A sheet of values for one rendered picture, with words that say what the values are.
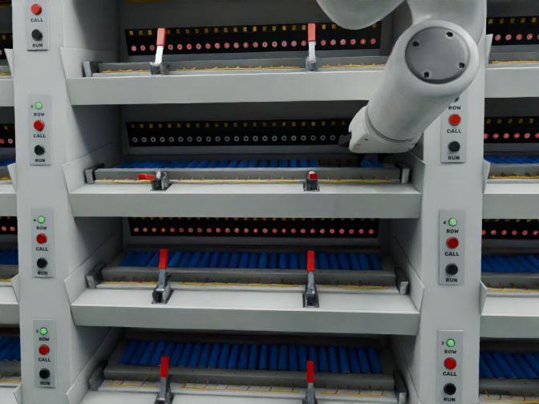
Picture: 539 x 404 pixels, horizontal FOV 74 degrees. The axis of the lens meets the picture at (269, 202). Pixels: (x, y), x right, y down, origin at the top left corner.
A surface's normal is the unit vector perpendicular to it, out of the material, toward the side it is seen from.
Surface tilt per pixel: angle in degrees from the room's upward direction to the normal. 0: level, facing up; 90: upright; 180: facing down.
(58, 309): 90
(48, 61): 90
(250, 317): 109
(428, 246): 90
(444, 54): 79
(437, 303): 90
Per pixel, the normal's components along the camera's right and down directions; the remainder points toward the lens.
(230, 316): -0.07, 0.36
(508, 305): -0.02, -0.93
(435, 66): -0.08, -0.13
